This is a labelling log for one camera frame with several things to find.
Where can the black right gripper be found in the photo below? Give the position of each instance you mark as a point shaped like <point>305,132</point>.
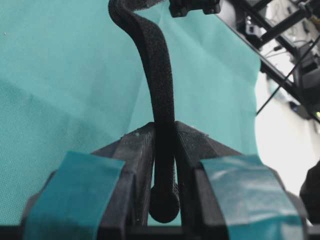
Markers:
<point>180,8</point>

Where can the black aluminium frame rail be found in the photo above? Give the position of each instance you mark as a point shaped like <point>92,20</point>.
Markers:
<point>302,85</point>

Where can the green table cloth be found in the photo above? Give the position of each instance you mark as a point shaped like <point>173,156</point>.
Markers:
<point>72,80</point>

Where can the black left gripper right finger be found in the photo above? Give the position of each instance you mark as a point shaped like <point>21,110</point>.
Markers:
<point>226,195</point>

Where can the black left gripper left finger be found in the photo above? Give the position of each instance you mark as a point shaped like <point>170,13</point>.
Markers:
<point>95,195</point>

